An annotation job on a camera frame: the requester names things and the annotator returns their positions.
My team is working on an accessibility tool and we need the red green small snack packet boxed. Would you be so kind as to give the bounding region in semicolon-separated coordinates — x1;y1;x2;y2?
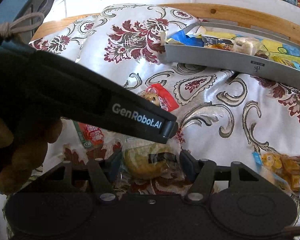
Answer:
73;121;104;150

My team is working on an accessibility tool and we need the clear round biscuit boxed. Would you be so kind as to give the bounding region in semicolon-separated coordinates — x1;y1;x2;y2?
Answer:
122;138;181;180

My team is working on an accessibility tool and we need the clear blue tofu snack packet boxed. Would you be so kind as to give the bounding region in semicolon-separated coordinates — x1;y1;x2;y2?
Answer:
253;152;300;196

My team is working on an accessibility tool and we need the red-top quail egg packet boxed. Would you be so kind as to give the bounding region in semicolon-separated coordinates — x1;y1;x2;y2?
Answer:
139;83;179;112

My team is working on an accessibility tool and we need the gold duck heart snack packet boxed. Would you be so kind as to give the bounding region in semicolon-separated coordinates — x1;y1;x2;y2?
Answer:
204;43;233;51

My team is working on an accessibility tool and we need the white rice cracker pack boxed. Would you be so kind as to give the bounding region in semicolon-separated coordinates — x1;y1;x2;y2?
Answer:
232;37;263;56

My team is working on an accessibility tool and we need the person's left hand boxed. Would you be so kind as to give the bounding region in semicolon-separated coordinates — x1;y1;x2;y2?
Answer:
0;118;63;195

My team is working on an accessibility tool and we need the floral white red bed cover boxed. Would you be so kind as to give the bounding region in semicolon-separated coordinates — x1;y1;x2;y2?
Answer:
31;4;300;169

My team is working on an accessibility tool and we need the grey tray with cartoon lining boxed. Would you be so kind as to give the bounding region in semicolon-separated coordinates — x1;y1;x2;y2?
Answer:
160;22;300;90

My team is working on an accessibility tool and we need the dark blue snack packet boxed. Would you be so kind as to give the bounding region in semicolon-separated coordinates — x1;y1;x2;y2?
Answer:
202;36;228;47

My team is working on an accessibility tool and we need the beige knotted string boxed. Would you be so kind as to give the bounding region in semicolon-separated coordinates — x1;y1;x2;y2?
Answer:
0;11;45;43

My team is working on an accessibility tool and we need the wooden bed frame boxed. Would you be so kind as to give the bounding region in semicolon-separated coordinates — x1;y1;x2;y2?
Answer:
31;3;300;45

